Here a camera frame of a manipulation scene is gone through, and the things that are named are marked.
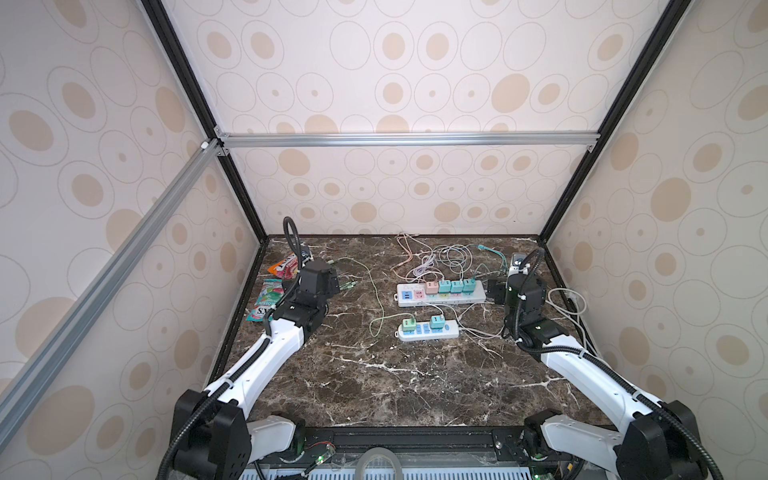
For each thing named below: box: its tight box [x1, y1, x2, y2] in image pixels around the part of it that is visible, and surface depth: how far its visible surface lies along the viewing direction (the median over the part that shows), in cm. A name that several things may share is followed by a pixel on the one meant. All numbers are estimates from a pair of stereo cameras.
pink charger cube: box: [425, 281, 439, 295], surface depth 99 cm
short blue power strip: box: [394, 320, 460, 341], surface depth 94 cm
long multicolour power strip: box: [393, 280, 487, 307], surface depth 102 cm
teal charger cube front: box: [438, 280, 451, 294], surface depth 99 cm
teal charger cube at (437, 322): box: [430, 315, 446, 329], surface depth 91 cm
